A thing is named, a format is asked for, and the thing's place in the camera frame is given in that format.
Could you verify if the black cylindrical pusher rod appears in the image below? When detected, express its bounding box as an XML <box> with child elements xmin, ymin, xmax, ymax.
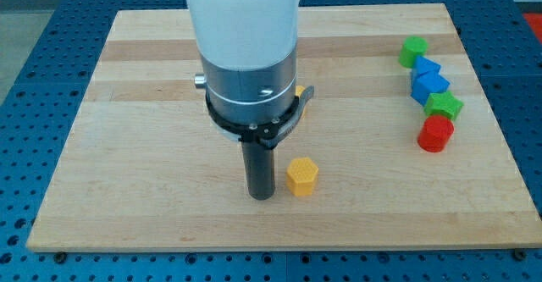
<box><xmin>241</xmin><ymin>142</ymin><xmax>275</xmax><ymax>200</ymax></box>

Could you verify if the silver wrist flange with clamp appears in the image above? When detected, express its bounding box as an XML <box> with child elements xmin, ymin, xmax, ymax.
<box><xmin>195</xmin><ymin>51</ymin><xmax>314</xmax><ymax>149</ymax></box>

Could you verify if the yellow hexagon block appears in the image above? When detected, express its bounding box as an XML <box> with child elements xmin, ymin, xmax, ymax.
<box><xmin>286</xmin><ymin>157</ymin><xmax>319</xmax><ymax>196</ymax></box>

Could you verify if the yellow block behind arm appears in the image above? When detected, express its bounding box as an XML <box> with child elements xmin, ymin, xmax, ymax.
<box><xmin>296</xmin><ymin>85</ymin><xmax>307</xmax><ymax>119</ymax></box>

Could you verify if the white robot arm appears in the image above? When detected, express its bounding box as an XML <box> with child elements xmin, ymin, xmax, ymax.
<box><xmin>186</xmin><ymin>0</ymin><xmax>314</xmax><ymax>200</ymax></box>

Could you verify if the wooden board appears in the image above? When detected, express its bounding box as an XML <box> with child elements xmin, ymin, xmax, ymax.
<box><xmin>27</xmin><ymin>3</ymin><xmax>541</xmax><ymax>252</ymax></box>

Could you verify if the green cylinder block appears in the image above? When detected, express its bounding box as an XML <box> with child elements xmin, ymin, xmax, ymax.
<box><xmin>398</xmin><ymin>36</ymin><xmax>429</xmax><ymax>69</ymax></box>

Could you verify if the blue pentagon block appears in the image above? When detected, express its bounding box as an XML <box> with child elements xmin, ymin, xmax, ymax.
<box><xmin>411</xmin><ymin>56</ymin><xmax>441</xmax><ymax>85</ymax></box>

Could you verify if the blue cube block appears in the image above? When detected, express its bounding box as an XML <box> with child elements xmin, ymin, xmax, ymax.
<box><xmin>411</xmin><ymin>72</ymin><xmax>450</xmax><ymax>106</ymax></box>

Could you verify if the red cylinder block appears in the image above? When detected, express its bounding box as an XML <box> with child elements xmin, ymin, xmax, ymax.
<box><xmin>418</xmin><ymin>115</ymin><xmax>455</xmax><ymax>152</ymax></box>

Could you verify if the green star block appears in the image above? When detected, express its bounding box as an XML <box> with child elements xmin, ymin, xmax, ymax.
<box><xmin>423</xmin><ymin>91</ymin><xmax>464</xmax><ymax>121</ymax></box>

